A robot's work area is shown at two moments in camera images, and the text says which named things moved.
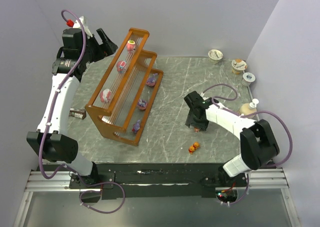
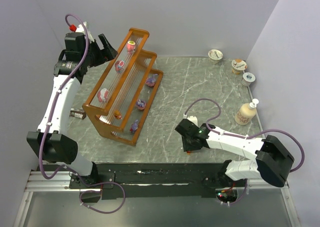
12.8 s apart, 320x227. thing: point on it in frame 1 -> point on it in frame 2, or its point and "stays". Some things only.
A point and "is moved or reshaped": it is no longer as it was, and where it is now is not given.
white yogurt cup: x=215 y=56 stays
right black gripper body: x=196 y=123 -> x=186 y=144
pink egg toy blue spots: x=121 y=66 stays
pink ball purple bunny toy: x=142 y=104 stays
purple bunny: x=151 y=81 stays
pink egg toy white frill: x=105 y=95 is moved or reshaped
